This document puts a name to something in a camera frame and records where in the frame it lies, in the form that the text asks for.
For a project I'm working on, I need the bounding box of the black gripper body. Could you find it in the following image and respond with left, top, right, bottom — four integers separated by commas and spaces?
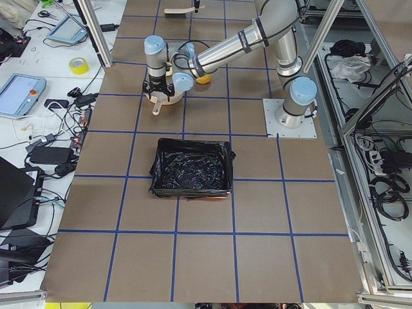
142, 75, 175, 96

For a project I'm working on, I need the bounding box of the teach pendant far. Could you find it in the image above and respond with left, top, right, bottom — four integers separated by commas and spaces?
46, 15, 88, 44

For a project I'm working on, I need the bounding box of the teach pendant near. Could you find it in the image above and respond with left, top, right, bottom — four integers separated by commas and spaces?
1, 73, 46, 119

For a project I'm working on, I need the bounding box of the beige plastic dustpan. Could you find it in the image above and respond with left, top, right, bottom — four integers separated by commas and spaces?
149, 90, 184, 115

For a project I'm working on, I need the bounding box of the brown potato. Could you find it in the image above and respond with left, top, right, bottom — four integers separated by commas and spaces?
196, 74, 212, 85

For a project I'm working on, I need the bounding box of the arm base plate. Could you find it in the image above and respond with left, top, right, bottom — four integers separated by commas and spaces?
263, 98, 317, 139

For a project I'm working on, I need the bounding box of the aluminium frame post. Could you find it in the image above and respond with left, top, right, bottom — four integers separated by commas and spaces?
73, 0, 113, 68

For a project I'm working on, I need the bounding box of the beige hand brush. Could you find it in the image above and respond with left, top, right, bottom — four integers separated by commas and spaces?
164, 7, 198, 15

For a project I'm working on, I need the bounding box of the pink bin with black bag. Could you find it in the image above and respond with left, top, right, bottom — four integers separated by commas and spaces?
149, 138, 236, 200

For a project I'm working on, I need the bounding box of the black laptop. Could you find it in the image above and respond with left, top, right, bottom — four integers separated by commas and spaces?
1, 158, 44, 230

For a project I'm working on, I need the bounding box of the black power adapter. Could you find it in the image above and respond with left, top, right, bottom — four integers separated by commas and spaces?
30, 146, 74, 165

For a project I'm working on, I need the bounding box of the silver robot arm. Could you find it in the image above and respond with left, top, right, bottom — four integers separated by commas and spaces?
142, 1, 317, 129

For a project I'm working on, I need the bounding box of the yellow tape roll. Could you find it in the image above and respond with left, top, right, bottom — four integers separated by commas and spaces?
68, 57, 89, 75

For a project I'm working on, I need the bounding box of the teach pendant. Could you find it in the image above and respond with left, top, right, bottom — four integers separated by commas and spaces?
46, 15, 88, 44
1, 73, 46, 119

